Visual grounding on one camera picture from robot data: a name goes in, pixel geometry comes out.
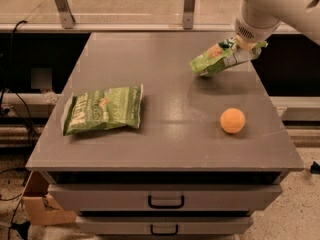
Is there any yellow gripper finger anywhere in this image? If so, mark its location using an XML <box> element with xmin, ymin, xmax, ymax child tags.
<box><xmin>235</xmin><ymin>35</ymin><xmax>263</xmax><ymax>51</ymax></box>

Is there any green rice chip bag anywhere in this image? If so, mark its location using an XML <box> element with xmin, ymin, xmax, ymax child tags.
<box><xmin>189</xmin><ymin>36</ymin><xmax>268</xmax><ymax>77</ymax></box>

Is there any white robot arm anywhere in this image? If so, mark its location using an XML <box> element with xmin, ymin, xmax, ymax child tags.
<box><xmin>235</xmin><ymin>0</ymin><xmax>320</xmax><ymax>50</ymax></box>

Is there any green jalapeno chip bag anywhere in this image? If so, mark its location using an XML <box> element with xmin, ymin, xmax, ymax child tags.
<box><xmin>61</xmin><ymin>85</ymin><xmax>143</xmax><ymax>136</ymax></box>

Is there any orange fruit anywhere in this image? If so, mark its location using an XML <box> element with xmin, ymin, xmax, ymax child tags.
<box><xmin>220</xmin><ymin>108</ymin><xmax>246</xmax><ymax>134</ymax></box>

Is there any upper grey drawer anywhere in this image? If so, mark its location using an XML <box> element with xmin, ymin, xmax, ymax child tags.
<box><xmin>48</xmin><ymin>184</ymin><xmax>282</xmax><ymax>212</ymax></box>

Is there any grey drawer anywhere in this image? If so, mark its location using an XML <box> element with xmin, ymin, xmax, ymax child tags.
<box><xmin>48</xmin><ymin>184</ymin><xmax>282</xmax><ymax>212</ymax></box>
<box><xmin>76</xmin><ymin>217</ymin><xmax>253</xmax><ymax>236</ymax></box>

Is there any lower grey drawer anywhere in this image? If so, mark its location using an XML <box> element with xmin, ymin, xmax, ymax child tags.
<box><xmin>76</xmin><ymin>217</ymin><xmax>253</xmax><ymax>236</ymax></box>

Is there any cardboard box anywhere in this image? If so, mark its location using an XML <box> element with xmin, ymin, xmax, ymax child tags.
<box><xmin>22</xmin><ymin>172</ymin><xmax>76</xmax><ymax>226</ymax></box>

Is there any middle metal bracket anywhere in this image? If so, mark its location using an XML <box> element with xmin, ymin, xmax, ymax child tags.
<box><xmin>182</xmin><ymin>0</ymin><xmax>196</xmax><ymax>30</ymax></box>

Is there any metal bracket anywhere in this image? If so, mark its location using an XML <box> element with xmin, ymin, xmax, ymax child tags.
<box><xmin>182</xmin><ymin>0</ymin><xmax>196</xmax><ymax>30</ymax></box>
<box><xmin>54</xmin><ymin>0</ymin><xmax>75</xmax><ymax>29</ymax></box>

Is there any left metal bracket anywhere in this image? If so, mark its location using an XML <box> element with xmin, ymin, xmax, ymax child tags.
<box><xmin>54</xmin><ymin>0</ymin><xmax>75</xmax><ymax>29</ymax></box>

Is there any black cable left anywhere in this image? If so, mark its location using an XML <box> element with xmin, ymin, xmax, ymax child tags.
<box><xmin>0</xmin><ymin>19</ymin><xmax>41</xmax><ymax>145</ymax></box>

